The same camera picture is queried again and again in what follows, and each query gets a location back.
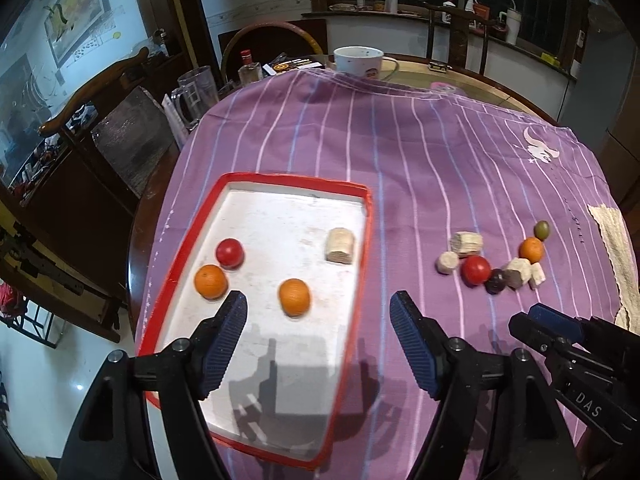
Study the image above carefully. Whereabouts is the large beige block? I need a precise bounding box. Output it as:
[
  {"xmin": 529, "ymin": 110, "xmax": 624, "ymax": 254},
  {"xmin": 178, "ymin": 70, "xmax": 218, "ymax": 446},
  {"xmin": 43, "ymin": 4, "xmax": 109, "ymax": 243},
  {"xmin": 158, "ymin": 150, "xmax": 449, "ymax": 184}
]
[{"xmin": 449, "ymin": 231, "xmax": 484, "ymax": 258}]

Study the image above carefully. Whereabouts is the dark plum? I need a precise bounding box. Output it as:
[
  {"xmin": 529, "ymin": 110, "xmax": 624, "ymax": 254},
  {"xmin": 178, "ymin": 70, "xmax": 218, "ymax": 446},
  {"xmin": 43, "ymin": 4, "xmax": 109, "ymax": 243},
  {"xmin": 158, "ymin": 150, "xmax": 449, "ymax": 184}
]
[{"xmin": 484, "ymin": 268, "xmax": 508, "ymax": 295}]

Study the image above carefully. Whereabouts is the dark wooden chair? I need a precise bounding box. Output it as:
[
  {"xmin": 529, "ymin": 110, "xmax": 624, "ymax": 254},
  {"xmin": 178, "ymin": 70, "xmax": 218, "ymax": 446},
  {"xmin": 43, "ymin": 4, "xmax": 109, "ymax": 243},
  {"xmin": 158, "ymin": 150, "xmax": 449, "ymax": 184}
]
[{"xmin": 422, "ymin": 1, "xmax": 501, "ymax": 76}]

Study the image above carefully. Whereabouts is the wooden armchair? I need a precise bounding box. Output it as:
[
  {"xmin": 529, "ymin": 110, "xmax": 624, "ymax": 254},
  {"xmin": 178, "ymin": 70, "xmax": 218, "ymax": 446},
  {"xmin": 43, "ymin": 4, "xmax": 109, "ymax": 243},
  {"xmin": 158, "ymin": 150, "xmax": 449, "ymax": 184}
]
[{"xmin": 37, "ymin": 47, "xmax": 181, "ymax": 201}]

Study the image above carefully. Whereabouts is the black box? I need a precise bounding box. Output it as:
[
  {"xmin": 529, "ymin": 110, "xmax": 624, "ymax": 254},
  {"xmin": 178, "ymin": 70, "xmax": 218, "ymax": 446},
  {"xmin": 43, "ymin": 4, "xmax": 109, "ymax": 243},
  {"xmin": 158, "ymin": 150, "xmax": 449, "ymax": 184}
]
[{"xmin": 262, "ymin": 55, "xmax": 326, "ymax": 77}]

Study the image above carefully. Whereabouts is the purple striped cloth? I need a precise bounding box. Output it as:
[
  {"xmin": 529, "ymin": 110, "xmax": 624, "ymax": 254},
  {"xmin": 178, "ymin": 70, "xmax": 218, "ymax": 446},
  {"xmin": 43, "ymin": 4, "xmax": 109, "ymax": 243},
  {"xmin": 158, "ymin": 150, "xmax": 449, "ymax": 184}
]
[{"xmin": 135, "ymin": 67, "xmax": 638, "ymax": 480}]

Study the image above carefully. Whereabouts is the framed wall painting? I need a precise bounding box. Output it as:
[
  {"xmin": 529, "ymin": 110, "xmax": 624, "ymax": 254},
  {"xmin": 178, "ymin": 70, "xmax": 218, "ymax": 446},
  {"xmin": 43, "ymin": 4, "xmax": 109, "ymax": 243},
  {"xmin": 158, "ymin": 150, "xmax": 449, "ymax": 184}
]
[{"xmin": 42, "ymin": 0, "xmax": 113, "ymax": 68}]

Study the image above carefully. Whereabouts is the brown beige block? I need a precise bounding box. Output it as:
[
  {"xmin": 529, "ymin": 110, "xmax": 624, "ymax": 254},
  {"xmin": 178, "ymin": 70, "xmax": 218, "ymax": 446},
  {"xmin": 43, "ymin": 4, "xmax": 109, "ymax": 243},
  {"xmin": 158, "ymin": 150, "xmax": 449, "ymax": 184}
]
[{"xmin": 502, "ymin": 257, "xmax": 532, "ymax": 290}]

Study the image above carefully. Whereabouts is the white mug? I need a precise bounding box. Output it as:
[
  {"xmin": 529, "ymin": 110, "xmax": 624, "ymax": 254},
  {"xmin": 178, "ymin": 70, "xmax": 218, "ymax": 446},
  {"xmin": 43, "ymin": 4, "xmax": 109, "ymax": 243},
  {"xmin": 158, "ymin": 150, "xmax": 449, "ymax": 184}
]
[{"xmin": 332, "ymin": 46, "xmax": 401, "ymax": 81}]

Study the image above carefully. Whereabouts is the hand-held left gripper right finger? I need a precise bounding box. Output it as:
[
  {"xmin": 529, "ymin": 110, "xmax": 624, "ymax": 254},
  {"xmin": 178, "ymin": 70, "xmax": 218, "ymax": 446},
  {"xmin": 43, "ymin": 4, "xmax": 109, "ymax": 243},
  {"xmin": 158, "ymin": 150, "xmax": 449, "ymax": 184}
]
[{"xmin": 389, "ymin": 290, "xmax": 583, "ymax": 480}]

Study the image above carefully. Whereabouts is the orange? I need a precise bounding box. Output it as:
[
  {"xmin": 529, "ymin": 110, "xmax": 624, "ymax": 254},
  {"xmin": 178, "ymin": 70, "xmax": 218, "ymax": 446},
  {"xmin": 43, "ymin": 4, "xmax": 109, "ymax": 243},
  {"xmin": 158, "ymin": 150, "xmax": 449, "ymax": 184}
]
[
  {"xmin": 278, "ymin": 278, "xmax": 312, "ymax": 317},
  {"xmin": 194, "ymin": 265, "xmax": 229, "ymax": 301},
  {"xmin": 518, "ymin": 237, "xmax": 545, "ymax": 264}
]

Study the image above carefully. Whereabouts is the round beige block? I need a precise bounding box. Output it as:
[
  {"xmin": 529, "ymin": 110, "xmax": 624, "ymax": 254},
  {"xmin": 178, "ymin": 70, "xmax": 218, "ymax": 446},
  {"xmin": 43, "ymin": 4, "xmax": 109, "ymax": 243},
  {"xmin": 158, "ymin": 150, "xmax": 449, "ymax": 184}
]
[{"xmin": 434, "ymin": 251, "xmax": 460, "ymax": 275}]

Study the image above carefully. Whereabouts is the red rimmed white tray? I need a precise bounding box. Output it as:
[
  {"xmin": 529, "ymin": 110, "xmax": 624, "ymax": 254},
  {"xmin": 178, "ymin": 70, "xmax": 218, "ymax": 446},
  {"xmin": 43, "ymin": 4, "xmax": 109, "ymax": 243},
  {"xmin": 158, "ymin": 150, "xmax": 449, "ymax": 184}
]
[{"xmin": 136, "ymin": 172, "xmax": 373, "ymax": 471}]

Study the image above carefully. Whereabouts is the red tomato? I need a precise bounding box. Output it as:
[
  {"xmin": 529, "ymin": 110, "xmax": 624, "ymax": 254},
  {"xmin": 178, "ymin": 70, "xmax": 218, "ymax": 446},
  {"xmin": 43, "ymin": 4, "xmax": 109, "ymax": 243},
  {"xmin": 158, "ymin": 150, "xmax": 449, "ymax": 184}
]
[
  {"xmin": 216, "ymin": 238, "xmax": 245, "ymax": 268},
  {"xmin": 460, "ymin": 255, "xmax": 492, "ymax": 287}
]

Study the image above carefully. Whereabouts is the red capped liquor bottle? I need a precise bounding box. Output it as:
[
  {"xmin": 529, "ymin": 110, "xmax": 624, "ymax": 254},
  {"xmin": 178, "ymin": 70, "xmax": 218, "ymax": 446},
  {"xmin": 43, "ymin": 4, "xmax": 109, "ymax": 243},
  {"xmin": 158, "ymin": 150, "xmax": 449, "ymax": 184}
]
[{"xmin": 237, "ymin": 50, "xmax": 263, "ymax": 86}]

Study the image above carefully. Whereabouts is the white tumbler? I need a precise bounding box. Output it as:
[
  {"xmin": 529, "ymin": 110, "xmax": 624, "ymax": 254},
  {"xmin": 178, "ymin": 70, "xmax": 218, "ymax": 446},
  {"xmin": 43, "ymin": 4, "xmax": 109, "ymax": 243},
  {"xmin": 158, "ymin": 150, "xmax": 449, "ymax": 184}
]
[{"xmin": 505, "ymin": 7, "xmax": 523, "ymax": 45}]

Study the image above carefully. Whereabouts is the white paper package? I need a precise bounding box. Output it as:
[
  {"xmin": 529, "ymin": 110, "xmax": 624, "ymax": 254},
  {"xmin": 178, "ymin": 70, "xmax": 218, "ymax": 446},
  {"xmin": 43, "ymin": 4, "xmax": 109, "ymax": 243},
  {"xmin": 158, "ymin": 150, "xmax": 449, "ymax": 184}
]
[{"xmin": 161, "ymin": 94, "xmax": 191, "ymax": 146}]

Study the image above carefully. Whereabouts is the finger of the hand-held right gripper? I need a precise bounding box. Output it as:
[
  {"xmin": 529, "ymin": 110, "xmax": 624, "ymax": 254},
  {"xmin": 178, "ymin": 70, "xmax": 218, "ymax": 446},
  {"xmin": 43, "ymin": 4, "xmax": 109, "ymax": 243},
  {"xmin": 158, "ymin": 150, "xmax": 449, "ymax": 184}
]
[
  {"xmin": 529, "ymin": 303, "xmax": 601, "ymax": 343},
  {"xmin": 509, "ymin": 312, "xmax": 568, "ymax": 366}
]

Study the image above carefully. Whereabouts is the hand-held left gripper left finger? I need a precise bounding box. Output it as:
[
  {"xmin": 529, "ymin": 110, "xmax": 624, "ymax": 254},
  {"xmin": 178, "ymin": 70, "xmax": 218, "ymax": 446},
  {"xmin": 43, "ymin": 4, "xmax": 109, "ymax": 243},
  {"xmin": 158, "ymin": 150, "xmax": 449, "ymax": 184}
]
[{"xmin": 57, "ymin": 290, "xmax": 249, "ymax": 480}]

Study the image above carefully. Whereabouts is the cream lace cloth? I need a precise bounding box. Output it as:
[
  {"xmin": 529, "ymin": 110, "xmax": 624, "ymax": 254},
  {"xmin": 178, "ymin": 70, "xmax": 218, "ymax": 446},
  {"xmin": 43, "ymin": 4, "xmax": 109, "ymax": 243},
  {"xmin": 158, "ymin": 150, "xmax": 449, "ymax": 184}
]
[{"xmin": 587, "ymin": 203, "xmax": 640, "ymax": 333}]

